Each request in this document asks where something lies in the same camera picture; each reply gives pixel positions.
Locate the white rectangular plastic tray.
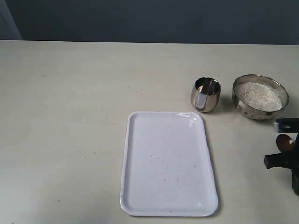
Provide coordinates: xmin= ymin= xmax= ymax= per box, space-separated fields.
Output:
xmin=120 ymin=112 xmax=218 ymax=217

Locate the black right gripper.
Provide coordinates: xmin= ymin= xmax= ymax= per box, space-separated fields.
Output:
xmin=264 ymin=134 xmax=299 ymax=195

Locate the wide steel bowl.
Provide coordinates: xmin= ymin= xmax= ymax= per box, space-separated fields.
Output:
xmin=232 ymin=74 xmax=289 ymax=120

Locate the small steel cup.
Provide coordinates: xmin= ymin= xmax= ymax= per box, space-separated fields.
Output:
xmin=190 ymin=77 xmax=221 ymax=112

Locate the brown wooden spoon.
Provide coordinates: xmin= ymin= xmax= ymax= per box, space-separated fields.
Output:
xmin=276 ymin=134 xmax=295 ymax=152

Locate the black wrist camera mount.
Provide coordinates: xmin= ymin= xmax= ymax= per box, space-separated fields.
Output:
xmin=274 ymin=118 xmax=299 ymax=133

